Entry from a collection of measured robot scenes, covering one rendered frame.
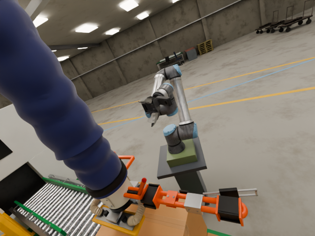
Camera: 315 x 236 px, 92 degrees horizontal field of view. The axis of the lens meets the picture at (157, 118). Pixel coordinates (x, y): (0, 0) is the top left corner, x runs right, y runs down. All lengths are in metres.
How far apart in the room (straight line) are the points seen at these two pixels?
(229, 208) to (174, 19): 13.58
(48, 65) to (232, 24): 14.17
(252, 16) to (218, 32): 2.46
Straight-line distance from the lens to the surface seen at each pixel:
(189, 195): 0.75
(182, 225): 1.06
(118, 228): 1.00
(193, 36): 13.90
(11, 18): 0.74
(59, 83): 0.71
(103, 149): 0.78
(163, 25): 13.85
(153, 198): 0.79
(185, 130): 1.48
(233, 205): 0.69
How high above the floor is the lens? 1.85
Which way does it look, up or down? 23 degrees down
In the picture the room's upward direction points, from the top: 25 degrees counter-clockwise
